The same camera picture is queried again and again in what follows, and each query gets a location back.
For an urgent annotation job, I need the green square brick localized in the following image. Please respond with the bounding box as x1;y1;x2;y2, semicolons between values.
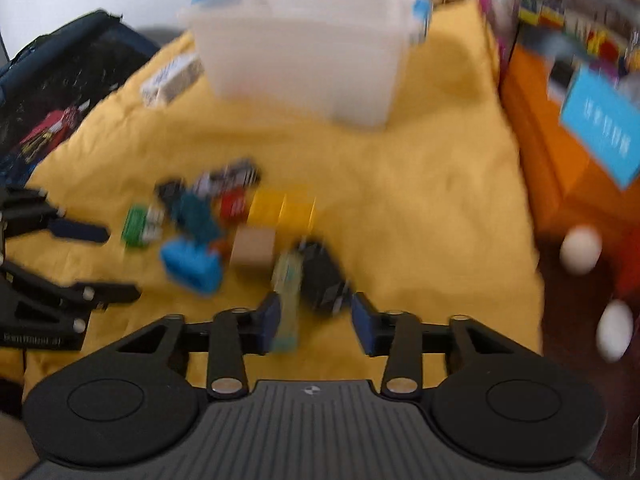
120;205;149;248

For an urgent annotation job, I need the blue brick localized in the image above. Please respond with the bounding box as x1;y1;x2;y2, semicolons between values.
160;238;224;295

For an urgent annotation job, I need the wooden cube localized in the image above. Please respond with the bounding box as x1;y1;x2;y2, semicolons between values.
230;226;276;270

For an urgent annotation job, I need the small red toy car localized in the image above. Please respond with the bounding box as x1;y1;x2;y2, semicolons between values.
219;188;248;223

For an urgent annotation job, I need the olive toy car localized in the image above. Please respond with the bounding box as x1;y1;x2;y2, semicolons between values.
271;252;303;352

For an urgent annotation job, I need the teal toy car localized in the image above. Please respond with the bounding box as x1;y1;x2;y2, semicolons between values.
170;192;222;245

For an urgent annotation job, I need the black white toy car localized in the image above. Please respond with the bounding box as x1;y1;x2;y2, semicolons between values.
154;178;186;208

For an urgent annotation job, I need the yellow cloth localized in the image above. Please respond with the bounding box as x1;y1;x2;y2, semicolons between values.
6;1;544;382

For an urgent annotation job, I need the yellow brick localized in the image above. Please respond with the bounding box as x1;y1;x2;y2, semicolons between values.
247;188;316;234

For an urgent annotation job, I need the dark blue bag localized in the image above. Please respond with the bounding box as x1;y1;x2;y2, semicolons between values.
1;10;160;185

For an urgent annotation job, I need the silver patterned toy car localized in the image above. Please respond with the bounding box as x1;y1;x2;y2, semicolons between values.
192;158;262;198

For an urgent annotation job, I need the small white carton box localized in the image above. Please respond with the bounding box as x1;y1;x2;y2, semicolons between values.
140;52;204;107

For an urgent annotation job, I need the white egg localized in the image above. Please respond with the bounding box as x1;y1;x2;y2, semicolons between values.
560;226;602;275
596;299;634;363

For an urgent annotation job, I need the orange box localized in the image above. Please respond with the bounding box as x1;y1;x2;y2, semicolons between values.
500;46;639;304

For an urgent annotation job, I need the translucent plastic storage bin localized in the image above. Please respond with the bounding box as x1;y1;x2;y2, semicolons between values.
180;0;433;129

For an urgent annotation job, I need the light blue box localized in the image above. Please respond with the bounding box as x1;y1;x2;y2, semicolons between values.
560;67;640;191

